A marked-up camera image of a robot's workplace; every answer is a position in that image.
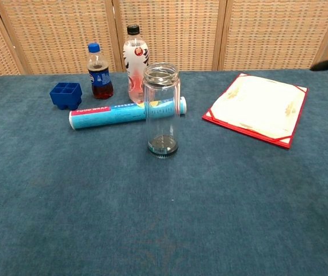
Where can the clear drinking glass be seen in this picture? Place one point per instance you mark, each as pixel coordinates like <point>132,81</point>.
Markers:
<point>161,115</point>

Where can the red certificate folder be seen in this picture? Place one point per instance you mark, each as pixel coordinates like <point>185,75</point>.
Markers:
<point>256,109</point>

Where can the woven rattan folding screen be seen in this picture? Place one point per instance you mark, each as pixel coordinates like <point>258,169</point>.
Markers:
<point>181,31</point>

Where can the pink drink bottle, black cap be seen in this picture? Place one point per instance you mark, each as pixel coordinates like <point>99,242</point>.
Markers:
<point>133,57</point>

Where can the light blue food wrap box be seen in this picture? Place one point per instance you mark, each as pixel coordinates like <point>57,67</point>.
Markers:
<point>109,116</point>

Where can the cola bottle with blue cap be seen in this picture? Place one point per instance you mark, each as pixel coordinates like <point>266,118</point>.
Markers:
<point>100,77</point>

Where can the blue plastic ice cube tray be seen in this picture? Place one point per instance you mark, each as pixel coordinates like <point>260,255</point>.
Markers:
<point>66,95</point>

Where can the blue carpet table cover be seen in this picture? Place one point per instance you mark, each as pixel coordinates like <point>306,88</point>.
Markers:
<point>95,201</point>

